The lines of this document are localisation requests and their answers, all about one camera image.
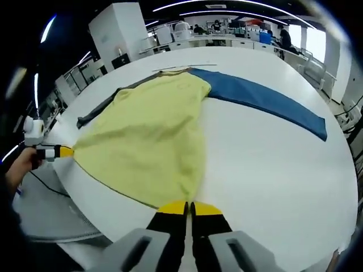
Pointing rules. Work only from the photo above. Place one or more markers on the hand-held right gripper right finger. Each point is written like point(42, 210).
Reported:
point(215, 246)

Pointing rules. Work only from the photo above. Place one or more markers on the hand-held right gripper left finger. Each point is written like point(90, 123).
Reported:
point(164, 243)

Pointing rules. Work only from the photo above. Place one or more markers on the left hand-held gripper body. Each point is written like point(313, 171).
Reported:
point(34, 131)

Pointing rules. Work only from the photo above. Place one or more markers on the yellow blue grey garment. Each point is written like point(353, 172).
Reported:
point(141, 136)

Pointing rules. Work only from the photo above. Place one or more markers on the person's left hand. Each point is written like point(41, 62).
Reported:
point(22, 164)

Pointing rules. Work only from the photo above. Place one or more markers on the black box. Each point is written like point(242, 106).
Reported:
point(121, 61)

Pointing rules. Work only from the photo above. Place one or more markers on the white square pillar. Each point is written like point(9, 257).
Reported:
point(119, 28)

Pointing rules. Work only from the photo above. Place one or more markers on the white counter with drawers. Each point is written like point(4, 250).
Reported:
point(198, 42)

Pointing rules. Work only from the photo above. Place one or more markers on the grey mesh office chair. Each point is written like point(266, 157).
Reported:
point(313, 66)

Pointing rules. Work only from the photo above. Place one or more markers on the blue plastic bin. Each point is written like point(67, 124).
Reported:
point(265, 37)

